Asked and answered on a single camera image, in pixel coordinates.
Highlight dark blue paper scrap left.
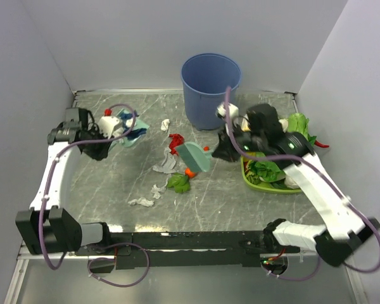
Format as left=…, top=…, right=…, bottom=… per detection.
left=126, top=128, right=147, bottom=141

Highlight teal dustpan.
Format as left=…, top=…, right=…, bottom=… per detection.
left=109, top=108, right=149, bottom=151

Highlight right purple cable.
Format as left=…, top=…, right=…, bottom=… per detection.
left=224, top=85, right=380, bottom=282

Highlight purple cable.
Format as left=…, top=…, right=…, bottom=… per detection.
left=224, top=85, right=380, bottom=282
left=38, top=103, right=150, bottom=288

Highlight red toy chili pepper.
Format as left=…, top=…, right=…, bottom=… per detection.
left=314, top=140, right=329, bottom=148

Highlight green plastic tray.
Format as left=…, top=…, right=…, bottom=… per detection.
left=240, top=116, right=302, bottom=194

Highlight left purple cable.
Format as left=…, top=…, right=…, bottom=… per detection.
left=38, top=103, right=150, bottom=288

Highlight orange toy carrot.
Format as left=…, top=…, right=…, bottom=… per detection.
left=167, top=146, right=210, bottom=194

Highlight green toy cabbage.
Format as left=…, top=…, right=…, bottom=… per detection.
left=287, top=113, right=317, bottom=146

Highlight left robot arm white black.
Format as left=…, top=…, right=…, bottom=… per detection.
left=15, top=108, right=113, bottom=255

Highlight red paper scrap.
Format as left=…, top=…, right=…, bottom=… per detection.
left=168, top=134, right=184, bottom=155

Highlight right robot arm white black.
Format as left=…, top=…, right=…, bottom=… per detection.
left=213, top=103, right=380, bottom=272

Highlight grey paper scrap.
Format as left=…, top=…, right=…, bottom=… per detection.
left=152, top=148, right=177, bottom=174

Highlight green leafy toy vegetables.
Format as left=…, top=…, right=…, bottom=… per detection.
left=243, top=158, right=290, bottom=190

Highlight teal hand brush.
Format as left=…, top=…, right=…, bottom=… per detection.
left=175, top=142, right=212, bottom=173

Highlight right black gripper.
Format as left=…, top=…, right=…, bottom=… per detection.
left=212, top=122, right=267, bottom=163

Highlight white paper scrap near bucket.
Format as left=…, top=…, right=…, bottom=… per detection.
left=160, top=118, right=170, bottom=132

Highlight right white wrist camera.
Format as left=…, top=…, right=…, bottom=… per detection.
left=216, top=103, right=239, bottom=120

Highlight blue plastic bucket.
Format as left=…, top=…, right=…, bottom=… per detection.
left=180, top=53, right=242, bottom=130

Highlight yellow white toy corn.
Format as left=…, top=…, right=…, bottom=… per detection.
left=241, top=114, right=250, bottom=132

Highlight white paper scrap front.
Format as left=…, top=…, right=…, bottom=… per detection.
left=128, top=197, right=155, bottom=208

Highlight white paper scrap centre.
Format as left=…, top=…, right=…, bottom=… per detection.
left=151, top=176, right=170, bottom=200

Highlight dark blue paper scrap right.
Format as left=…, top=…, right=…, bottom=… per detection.
left=117, top=109, right=138, bottom=124

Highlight aluminium frame rail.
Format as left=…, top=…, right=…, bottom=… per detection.
left=24, top=231, right=315, bottom=260

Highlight dark blue paper scrap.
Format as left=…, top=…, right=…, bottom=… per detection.
left=126, top=128, right=147, bottom=141
left=117, top=109, right=138, bottom=124

